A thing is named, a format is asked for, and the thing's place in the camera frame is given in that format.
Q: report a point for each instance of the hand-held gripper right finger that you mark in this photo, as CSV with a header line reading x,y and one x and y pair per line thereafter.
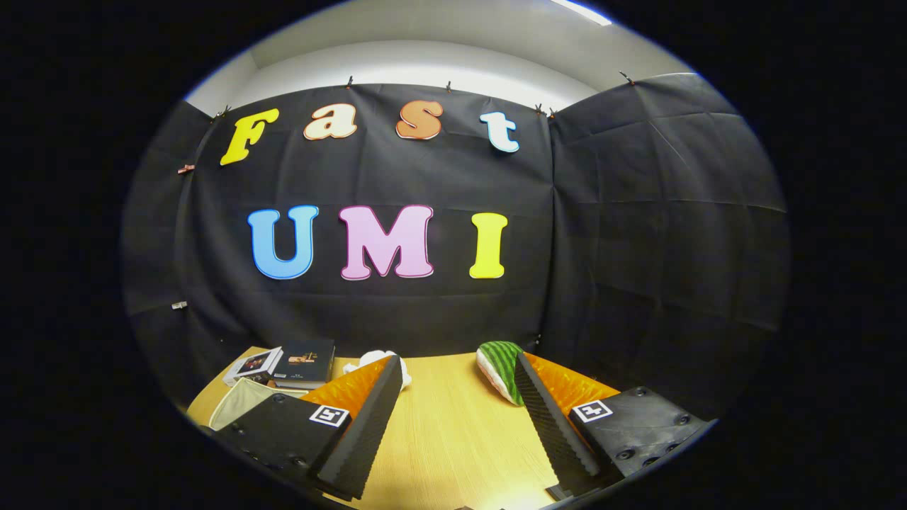
x,y
553,432

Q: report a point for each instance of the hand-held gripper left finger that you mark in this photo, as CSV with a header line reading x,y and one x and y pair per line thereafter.
x,y
361,439

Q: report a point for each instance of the grey fabric storage box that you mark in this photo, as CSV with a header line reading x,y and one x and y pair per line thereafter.
x,y
244,400

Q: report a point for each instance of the white plush toy with face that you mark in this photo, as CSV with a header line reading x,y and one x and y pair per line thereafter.
x,y
375,358

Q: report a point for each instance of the watermelon slice plush toy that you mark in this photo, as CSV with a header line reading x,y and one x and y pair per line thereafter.
x,y
499,368

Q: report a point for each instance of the black book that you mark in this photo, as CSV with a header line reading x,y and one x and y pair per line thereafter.
x,y
305,358

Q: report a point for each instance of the white portrait book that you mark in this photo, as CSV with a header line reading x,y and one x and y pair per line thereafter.
x,y
254,365

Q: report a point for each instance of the black backdrop cloth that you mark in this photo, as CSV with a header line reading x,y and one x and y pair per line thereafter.
x,y
397,170

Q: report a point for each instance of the row of black cloth clips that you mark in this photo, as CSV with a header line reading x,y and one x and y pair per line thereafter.
x,y
348,83

